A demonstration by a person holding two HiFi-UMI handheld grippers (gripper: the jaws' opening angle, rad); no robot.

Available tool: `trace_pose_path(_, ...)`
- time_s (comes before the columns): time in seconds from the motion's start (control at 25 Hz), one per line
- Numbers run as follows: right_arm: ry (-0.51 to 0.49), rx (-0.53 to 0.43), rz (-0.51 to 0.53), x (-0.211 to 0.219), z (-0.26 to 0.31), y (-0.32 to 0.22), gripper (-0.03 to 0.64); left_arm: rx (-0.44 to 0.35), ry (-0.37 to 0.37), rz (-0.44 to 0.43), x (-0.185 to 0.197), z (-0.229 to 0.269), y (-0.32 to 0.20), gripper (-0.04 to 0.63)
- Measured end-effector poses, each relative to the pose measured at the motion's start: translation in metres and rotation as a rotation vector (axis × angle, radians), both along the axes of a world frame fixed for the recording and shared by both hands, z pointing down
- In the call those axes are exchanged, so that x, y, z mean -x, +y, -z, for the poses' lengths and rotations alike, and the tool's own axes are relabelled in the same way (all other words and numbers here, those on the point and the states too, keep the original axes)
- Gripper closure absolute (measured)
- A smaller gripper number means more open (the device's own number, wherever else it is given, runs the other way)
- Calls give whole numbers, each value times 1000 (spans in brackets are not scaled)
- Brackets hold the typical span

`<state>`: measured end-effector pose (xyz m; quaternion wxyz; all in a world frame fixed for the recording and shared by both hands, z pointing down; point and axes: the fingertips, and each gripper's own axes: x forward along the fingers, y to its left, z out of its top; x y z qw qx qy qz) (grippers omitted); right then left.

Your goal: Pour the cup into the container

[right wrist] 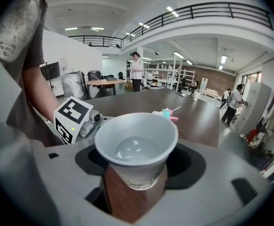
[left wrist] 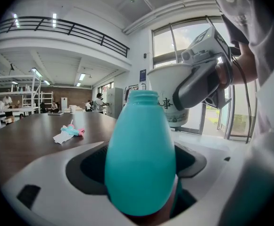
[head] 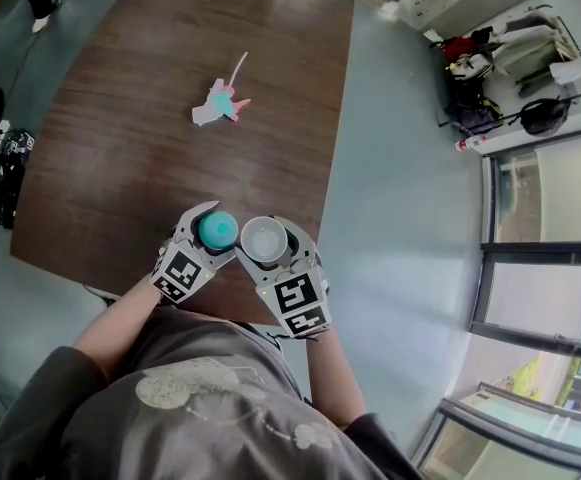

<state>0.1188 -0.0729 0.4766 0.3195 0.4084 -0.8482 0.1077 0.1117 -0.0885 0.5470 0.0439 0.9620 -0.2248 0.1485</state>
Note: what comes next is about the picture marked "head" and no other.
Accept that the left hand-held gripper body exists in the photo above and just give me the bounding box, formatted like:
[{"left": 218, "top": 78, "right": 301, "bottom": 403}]
[{"left": 149, "top": 222, "right": 217, "bottom": 305}]

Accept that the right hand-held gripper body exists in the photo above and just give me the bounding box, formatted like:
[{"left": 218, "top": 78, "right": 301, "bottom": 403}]
[{"left": 259, "top": 254, "right": 334, "bottom": 341}]

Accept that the teal cup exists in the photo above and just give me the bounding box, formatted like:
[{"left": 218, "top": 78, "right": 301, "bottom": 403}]
[{"left": 197, "top": 209, "right": 239, "bottom": 255}]

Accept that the white bowl container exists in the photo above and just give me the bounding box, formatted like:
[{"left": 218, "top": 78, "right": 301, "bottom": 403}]
[{"left": 239, "top": 216, "right": 290, "bottom": 263}]

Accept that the person's left forearm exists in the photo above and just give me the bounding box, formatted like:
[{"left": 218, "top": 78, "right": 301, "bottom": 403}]
[{"left": 72, "top": 281, "right": 165, "bottom": 385}]

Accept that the person's right forearm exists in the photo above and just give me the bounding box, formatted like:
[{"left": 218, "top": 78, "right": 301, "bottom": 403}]
[{"left": 303, "top": 326, "right": 367, "bottom": 430}]

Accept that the folded pastel paper toy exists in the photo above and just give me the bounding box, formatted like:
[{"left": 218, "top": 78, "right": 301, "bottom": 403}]
[{"left": 191, "top": 51, "right": 253, "bottom": 129}]

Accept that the person's grey printed shirt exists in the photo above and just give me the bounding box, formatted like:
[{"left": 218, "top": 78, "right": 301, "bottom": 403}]
[{"left": 0, "top": 305, "right": 424, "bottom": 480}]

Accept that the black equipment pile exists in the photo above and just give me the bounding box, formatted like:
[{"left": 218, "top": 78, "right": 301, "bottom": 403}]
[{"left": 0, "top": 127, "right": 37, "bottom": 230}]

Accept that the red and white bottle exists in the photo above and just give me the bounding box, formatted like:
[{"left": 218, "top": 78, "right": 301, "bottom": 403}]
[{"left": 455, "top": 134, "right": 488, "bottom": 154}]

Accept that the pile of bags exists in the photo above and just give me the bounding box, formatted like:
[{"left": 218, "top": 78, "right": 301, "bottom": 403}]
[{"left": 429, "top": 25, "right": 509, "bottom": 137}]

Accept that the dark framed glass door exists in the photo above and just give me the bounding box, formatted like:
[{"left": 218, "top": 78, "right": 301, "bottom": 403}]
[{"left": 469, "top": 240, "right": 581, "bottom": 362}]

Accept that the black helmet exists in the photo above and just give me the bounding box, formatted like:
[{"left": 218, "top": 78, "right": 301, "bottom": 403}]
[{"left": 518, "top": 97, "right": 573, "bottom": 137}]

